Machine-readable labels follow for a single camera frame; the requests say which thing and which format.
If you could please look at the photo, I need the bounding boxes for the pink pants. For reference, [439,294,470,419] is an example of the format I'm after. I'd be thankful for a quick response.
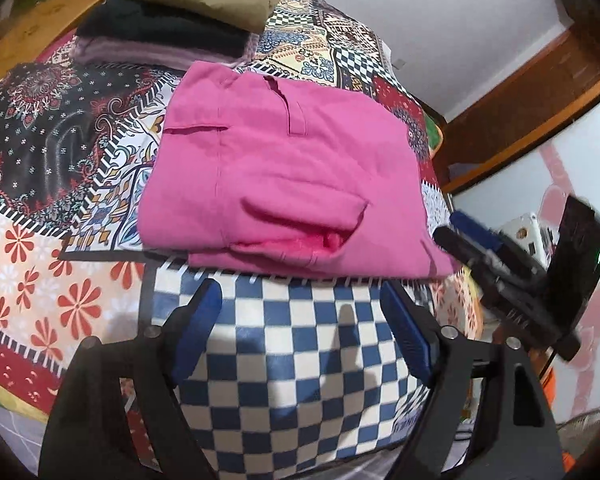
[140,60,461,281]

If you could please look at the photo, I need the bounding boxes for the patchwork printed blanket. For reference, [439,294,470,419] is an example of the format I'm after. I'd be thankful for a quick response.
[0,0,481,466]

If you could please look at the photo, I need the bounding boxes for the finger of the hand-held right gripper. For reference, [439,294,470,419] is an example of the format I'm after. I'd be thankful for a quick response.
[450,210,506,251]
[432,226,511,286]

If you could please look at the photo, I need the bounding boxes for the electric fan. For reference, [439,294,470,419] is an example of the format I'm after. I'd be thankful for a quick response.
[557,405,600,453]

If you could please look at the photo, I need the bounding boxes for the black folded garment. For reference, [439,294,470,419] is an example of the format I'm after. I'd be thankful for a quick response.
[75,0,251,58]

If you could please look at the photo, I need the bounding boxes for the white stickered device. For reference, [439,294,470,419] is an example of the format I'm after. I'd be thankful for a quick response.
[500,212,553,268]

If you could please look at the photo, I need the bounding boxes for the wooden lap desk board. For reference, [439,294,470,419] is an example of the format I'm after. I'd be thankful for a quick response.
[0,0,113,86]

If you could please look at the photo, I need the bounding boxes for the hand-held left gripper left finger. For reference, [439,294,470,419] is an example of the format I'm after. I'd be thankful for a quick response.
[39,277,224,480]

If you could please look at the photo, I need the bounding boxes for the mauve folded garment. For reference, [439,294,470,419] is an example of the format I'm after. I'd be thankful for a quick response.
[72,35,261,70]

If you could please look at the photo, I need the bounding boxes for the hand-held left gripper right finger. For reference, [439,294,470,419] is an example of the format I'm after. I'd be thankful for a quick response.
[380,280,566,480]

